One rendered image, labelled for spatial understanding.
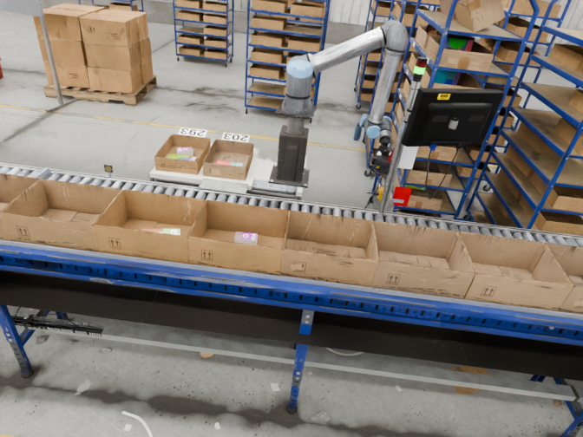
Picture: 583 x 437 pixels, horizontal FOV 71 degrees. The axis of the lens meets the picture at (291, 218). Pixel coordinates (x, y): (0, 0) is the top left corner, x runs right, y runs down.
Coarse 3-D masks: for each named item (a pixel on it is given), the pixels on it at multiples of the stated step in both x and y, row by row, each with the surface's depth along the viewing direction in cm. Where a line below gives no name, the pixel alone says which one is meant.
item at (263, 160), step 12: (264, 156) 300; (276, 156) 302; (252, 168) 282; (264, 168) 284; (180, 180) 265; (192, 180) 264; (228, 180) 265; (240, 180) 267; (252, 180) 268; (300, 192) 262
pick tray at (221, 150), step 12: (216, 144) 295; (228, 144) 295; (240, 144) 294; (252, 144) 293; (216, 156) 291; (228, 156) 292; (240, 156) 294; (252, 156) 296; (204, 168) 264; (216, 168) 263; (228, 168) 263; (240, 168) 263
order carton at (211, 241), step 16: (208, 208) 191; (224, 208) 191; (240, 208) 190; (256, 208) 189; (272, 208) 188; (208, 224) 196; (224, 224) 196; (240, 224) 195; (256, 224) 194; (272, 224) 193; (192, 240) 166; (208, 240) 165; (224, 240) 191; (272, 240) 195; (192, 256) 171; (208, 256) 170; (224, 256) 169; (240, 256) 168; (256, 256) 168; (272, 256) 167; (256, 272) 173; (272, 272) 172
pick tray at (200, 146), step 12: (168, 144) 288; (180, 144) 297; (192, 144) 297; (204, 144) 296; (156, 156) 266; (192, 156) 287; (204, 156) 280; (156, 168) 267; (168, 168) 266; (180, 168) 266; (192, 168) 265
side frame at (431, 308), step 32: (32, 256) 169; (64, 256) 169; (160, 288) 173; (192, 288) 176; (224, 288) 175; (256, 288) 168; (288, 288) 167; (320, 288) 168; (416, 320) 171; (448, 320) 174; (480, 320) 172; (512, 320) 166; (544, 320) 165; (576, 320) 167
